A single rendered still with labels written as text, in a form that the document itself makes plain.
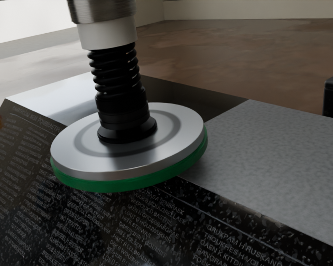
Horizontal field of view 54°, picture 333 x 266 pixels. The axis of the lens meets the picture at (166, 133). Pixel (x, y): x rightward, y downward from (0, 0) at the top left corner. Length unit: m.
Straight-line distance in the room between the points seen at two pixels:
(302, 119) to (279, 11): 6.87
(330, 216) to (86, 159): 0.28
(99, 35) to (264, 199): 0.26
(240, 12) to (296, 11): 1.30
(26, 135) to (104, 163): 0.45
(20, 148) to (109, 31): 0.49
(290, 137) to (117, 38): 0.30
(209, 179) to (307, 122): 0.22
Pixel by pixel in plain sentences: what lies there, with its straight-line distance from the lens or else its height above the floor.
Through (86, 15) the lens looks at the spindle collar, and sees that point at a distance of 0.39.
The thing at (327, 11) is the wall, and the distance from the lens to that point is 7.02.
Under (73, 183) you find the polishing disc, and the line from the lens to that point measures 0.40.
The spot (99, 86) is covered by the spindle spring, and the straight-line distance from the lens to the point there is 0.42.
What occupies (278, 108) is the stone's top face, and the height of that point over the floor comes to 0.82.
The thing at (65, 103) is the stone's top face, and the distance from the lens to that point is 0.83.
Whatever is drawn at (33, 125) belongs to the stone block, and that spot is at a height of 0.80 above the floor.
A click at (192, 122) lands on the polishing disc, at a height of 0.88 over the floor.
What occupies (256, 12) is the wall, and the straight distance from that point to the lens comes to 7.72.
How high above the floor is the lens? 1.07
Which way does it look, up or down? 25 degrees down
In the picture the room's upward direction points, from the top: 8 degrees counter-clockwise
